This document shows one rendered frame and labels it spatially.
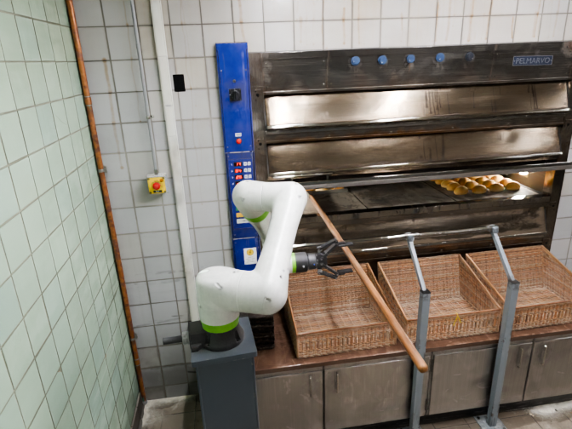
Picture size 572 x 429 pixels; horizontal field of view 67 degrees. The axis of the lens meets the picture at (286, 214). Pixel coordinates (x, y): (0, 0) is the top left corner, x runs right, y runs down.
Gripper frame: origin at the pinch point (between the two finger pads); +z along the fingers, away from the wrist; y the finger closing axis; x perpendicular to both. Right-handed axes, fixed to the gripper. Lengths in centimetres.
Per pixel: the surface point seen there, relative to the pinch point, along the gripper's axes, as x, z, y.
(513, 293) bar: -1, 87, 29
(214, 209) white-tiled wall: -60, -63, -8
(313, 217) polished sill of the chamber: -60, -5, 1
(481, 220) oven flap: -62, 104, 14
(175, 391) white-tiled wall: -60, -99, 115
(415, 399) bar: 0, 38, 90
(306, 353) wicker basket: -10, -20, 58
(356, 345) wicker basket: -11, 7, 57
